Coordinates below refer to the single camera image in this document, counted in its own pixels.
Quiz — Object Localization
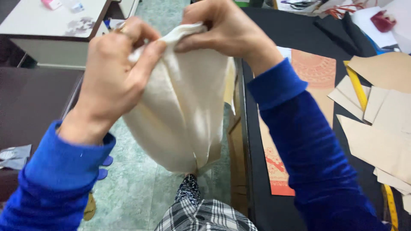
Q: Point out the person's right hand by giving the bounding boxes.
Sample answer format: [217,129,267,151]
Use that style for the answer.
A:
[174,0,285,76]

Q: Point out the person's left hand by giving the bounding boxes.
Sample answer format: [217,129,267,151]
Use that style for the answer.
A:
[58,17,167,145]

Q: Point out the cream fabric piece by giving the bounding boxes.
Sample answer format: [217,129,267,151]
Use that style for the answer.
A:
[122,22,237,177]

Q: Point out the black table cloth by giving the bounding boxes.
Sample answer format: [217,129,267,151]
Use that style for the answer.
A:
[240,6,411,231]

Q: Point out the small white paper piece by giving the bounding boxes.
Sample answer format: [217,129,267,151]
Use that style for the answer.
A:
[276,46,292,63]

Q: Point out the clear plastic packet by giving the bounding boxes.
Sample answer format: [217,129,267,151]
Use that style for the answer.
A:
[63,0,85,13]

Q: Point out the dark brown bench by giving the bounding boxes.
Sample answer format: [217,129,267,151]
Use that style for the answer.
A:
[0,67,85,203]

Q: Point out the white cabinet with floral print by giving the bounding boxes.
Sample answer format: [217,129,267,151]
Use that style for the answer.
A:
[0,0,140,70]

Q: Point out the pink small box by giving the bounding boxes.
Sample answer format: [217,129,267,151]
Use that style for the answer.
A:
[41,0,62,10]

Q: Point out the red patterned paper sheet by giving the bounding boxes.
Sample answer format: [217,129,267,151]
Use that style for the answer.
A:
[257,48,337,197]

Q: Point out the black folded fabric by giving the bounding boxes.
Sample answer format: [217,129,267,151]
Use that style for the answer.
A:
[313,12,377,57]

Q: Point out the gray cloth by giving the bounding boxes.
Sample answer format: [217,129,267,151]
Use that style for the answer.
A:
[0,144,33,171]

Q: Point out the white paper sheet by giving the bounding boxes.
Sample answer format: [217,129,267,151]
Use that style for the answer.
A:
[351,6,399,49]

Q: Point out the brown cardboard sheet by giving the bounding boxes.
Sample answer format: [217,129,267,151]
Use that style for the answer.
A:
[226,104,250,216]

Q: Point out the tan slipper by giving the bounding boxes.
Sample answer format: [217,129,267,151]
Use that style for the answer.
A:
[83,192,97,222]

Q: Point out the yellow ruler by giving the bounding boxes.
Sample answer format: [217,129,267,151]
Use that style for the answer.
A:
[342,60,369,112]

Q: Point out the person's patterned trouser leg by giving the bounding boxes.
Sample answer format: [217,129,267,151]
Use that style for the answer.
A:
[174,173,202,210]

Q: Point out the maroon pouch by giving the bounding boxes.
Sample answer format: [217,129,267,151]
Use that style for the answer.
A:
[370,10,397,33]

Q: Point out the person's plaid garment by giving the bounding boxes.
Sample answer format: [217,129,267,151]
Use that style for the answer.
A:
[154,198,258,231]

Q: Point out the pile of brown paper patterns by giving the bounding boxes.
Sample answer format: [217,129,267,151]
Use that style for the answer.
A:
[327,51,411,214]

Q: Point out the yellow measuring tape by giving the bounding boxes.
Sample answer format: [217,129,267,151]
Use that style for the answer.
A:
[380,184,399,231]

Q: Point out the black handled scissors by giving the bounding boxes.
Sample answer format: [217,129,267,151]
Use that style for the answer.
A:
[281,0,319,11]

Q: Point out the orange cord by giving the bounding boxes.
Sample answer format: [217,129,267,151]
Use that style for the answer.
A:
[324,3,365,20]

